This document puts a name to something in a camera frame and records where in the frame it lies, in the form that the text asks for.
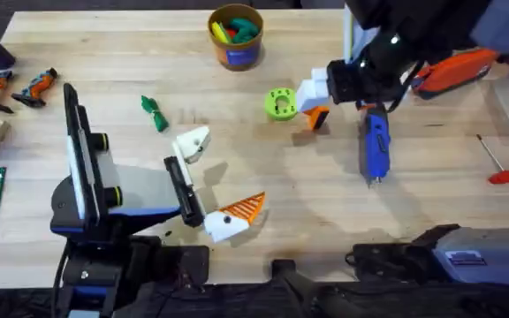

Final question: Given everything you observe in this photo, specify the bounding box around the brown tub with toys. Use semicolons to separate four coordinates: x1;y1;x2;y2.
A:
206;3;265;72

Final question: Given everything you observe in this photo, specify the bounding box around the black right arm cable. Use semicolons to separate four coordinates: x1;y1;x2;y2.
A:
385;60;425;115

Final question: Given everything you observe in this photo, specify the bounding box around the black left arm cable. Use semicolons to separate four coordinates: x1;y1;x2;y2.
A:
50;245;71;318

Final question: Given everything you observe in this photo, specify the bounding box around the wrist upright plate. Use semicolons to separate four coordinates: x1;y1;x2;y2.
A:
343;4;380;64
63;82;102;224

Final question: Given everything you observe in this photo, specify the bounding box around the orange and black case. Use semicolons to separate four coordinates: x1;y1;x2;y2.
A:
410;47;501;101

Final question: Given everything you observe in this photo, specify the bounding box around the left wrist upright plate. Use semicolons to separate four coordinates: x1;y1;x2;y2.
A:
63;82;102;224

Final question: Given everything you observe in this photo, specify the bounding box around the right wrist upright plate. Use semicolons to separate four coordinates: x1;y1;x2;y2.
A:
343;4;380;64

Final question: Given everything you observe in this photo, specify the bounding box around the green toy vegetable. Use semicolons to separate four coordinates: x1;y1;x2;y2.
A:
140;94;171;133

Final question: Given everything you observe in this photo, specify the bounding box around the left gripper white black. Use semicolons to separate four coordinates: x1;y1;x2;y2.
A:
89;125;267;244

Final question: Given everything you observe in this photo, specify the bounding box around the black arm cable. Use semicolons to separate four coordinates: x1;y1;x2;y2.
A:
50;245;71;318
385;60;425;115

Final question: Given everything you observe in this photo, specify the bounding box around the green disc with holes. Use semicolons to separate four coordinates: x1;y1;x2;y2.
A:
263;87;300;122

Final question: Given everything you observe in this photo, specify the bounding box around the blue electric screwdriver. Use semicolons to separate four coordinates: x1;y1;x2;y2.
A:
358;102;392;189

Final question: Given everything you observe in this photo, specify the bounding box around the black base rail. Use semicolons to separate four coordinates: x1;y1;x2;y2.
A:
0;259;509;318

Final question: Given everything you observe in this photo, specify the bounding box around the orange ribbed wedge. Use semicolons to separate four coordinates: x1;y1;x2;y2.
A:
303;105;331;132

